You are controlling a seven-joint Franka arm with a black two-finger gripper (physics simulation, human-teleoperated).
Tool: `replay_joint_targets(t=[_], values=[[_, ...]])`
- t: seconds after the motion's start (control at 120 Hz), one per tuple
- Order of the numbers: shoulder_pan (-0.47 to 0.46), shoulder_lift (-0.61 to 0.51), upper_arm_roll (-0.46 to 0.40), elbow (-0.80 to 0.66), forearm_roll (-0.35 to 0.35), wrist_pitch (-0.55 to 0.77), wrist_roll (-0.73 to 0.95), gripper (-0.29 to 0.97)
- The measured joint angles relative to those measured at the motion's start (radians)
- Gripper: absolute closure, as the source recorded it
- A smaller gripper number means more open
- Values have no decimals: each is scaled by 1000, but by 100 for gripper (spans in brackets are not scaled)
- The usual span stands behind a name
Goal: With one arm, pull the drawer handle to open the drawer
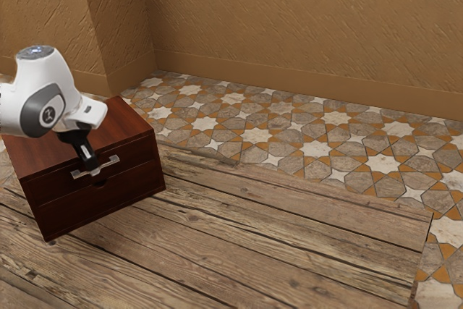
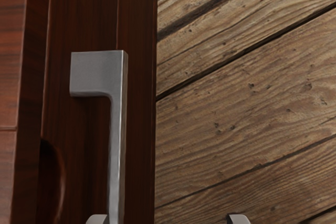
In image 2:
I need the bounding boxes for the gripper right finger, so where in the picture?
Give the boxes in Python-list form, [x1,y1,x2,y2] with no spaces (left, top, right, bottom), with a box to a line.
[226,214,249,224]

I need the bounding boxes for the dark brown wooden drawer cabinet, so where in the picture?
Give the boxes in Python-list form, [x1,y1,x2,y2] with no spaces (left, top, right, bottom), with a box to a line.
[10,0,159,224]

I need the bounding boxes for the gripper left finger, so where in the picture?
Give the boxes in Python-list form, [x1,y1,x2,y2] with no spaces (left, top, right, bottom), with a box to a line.
[86,214,109,224]

